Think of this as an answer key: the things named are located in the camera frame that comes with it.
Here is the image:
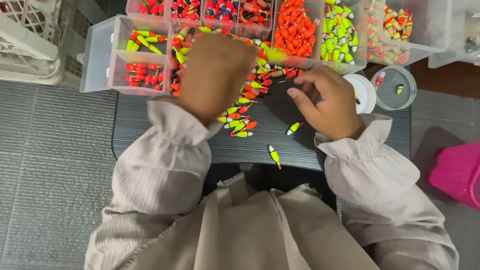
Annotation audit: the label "clear compartment box with lid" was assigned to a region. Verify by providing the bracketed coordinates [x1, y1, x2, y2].
[80, 14, 174, 97]

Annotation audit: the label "clear multi-compartment organizer box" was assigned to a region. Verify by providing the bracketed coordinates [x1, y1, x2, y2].
[125, 0, 275, 43]

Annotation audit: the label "group of small red floats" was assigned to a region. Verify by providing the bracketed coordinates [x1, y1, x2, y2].
[124, 62, 165, 91]

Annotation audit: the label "person's left hand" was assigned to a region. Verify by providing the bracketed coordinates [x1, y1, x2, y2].
[176, 33, 258, 125]

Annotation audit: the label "clear tub of yellow-green floats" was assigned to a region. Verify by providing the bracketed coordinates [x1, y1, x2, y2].
[312, 0, 371, 76]

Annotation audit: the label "white round lid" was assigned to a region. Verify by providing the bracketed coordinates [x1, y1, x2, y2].
[343, 74, 377, 114]

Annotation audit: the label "white plastic crate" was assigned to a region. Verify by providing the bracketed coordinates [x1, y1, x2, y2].
[0, 0, 64, 86]

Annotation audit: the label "pink plastic basket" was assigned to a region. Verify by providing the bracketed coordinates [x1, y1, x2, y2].
[428, 142, 480, 211]

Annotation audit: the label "person's right hand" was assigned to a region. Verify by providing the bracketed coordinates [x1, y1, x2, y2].
[287, 66, 365, 142]

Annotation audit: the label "yellow float with orange stem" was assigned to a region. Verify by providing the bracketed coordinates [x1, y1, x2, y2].
[268, 145, 282, 170]

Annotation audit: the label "empty-looking clear plastic tub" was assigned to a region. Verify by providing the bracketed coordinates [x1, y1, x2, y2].
[427, 0, 480, 69]

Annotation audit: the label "clear tub of orange floats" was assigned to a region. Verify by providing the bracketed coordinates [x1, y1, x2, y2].
[268, 0, 326, 70]

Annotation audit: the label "clear round container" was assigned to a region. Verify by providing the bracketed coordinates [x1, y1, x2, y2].
[370, 65, 418, 111]

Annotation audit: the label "clear tub of tan floats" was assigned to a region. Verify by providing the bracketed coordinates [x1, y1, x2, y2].
[365, 0, 448, 67]

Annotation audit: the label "groups of red-blue floats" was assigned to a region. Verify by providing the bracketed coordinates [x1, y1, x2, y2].
[139, 0, 273, 24]

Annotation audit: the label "person's beige garment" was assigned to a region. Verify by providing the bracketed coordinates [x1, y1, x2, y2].
[124, 173, 379, 270]

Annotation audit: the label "group of slim yellow floats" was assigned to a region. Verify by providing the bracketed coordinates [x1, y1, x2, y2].
[126, 29, 168, 55]

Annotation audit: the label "loose heap of mixed floats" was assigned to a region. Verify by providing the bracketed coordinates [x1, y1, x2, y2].
[169, 25, 304, 139]

